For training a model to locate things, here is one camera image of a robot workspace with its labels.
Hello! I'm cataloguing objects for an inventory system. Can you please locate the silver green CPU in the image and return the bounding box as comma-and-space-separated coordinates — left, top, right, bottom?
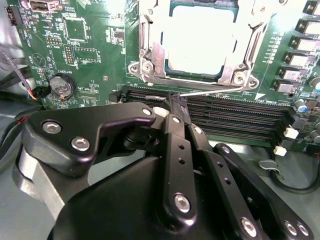
161, 0, 240, 77

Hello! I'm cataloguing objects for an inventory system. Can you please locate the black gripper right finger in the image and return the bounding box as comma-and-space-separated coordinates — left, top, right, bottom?
177, 96, 317, 240

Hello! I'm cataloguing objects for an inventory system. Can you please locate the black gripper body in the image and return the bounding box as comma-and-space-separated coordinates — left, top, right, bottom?
47, 155, 237, 240

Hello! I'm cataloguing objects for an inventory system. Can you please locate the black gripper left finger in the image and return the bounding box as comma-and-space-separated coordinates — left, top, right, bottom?
13, 94, 200, 227

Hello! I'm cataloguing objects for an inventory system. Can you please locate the metal socket cover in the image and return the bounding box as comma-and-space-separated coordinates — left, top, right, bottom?
138, 0, 268, 85

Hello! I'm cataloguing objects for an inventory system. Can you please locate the metal wire locking lever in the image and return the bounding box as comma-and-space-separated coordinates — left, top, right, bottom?
146, 85, 245, 101

